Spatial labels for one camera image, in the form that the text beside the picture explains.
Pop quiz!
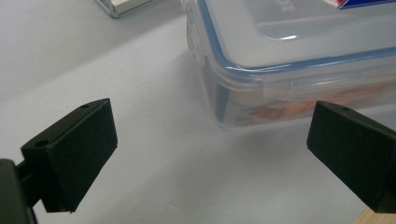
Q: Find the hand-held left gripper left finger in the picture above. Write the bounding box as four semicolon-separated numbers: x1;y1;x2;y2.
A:
20;98;119;214

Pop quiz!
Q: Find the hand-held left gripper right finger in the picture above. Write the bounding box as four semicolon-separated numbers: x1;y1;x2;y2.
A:
306;100;396;215

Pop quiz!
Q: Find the clear plastic container blue-sealed lid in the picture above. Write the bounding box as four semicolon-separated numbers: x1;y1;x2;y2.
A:
181;0;396;128

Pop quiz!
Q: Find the white wire rack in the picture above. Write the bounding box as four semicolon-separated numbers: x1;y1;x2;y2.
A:
94;0;163;19

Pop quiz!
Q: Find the wooden table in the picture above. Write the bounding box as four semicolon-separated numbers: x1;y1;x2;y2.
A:
353;207;396;224

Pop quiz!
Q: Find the grey table mat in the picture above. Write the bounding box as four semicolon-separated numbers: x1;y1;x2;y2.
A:
0;0;396;224

